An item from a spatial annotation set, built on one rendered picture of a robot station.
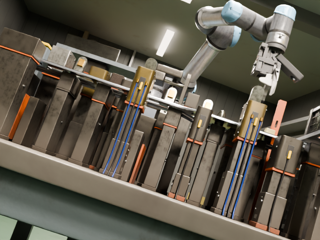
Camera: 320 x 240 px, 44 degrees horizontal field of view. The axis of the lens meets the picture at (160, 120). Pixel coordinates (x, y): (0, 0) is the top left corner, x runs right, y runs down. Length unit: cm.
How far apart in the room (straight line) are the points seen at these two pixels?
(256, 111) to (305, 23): 371
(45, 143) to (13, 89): 22
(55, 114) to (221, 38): 89
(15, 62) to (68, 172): 69
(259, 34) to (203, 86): 659
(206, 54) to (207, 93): 615
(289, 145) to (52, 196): 74
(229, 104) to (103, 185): 758
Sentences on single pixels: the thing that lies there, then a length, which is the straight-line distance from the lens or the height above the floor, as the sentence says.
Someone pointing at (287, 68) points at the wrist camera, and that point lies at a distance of 146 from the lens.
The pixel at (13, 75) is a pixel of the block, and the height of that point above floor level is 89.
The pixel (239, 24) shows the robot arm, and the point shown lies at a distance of 154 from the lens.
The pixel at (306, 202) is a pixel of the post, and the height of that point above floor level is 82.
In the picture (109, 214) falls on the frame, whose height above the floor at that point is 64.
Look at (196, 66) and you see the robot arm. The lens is 204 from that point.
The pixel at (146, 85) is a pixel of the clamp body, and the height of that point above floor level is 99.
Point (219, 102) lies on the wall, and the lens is 816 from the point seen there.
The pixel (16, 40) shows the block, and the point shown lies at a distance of 135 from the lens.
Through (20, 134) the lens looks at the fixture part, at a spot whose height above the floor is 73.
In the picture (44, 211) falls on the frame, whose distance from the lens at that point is 75.
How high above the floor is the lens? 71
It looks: 9 degrees up
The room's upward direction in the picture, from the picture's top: 19 degrees clockwise
